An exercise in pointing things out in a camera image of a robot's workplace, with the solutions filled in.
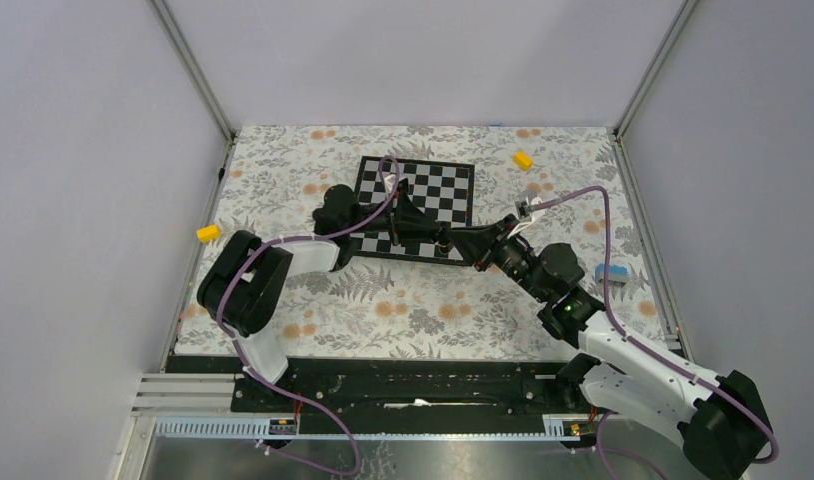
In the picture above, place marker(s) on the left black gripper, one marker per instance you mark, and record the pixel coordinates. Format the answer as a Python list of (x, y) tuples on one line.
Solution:
[(408, 224)]

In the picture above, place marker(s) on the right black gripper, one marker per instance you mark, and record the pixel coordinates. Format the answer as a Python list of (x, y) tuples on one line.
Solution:
[(473, 243)]

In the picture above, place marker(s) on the black earbud charging case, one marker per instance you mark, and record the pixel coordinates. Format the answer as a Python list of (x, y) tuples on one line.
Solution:
[(443, 249)]

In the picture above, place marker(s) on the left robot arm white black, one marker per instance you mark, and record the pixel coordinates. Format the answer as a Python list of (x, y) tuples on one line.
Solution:
[(243, 287)]

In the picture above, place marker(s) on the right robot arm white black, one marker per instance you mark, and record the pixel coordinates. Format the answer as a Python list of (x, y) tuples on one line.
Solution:
[(718, 421)]

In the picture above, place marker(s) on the black white checkerboard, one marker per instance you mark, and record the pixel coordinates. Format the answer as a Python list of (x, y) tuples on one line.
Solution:
[(443, 191)]

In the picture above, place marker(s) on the small grey block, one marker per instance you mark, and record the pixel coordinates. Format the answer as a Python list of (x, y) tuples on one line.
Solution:
[(528, 195)]

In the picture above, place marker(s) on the yellow block right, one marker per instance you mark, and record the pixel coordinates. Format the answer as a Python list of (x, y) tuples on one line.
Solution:
[(523, 160)]

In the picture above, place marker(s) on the yellow block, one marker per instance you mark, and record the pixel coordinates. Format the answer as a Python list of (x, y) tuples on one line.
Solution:
[(209, 233), (523, 160)]

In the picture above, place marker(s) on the blue grey lego block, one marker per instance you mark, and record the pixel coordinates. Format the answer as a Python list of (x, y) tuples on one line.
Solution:
[(612, 273)]

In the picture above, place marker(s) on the yellow block left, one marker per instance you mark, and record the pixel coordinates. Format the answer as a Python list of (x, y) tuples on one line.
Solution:
[(209, 233)]

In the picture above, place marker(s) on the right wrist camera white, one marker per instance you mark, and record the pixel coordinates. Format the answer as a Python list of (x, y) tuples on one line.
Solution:
[(526, 217)]

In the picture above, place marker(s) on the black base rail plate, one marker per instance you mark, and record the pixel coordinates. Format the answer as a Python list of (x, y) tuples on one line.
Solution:
[(396, 396)]

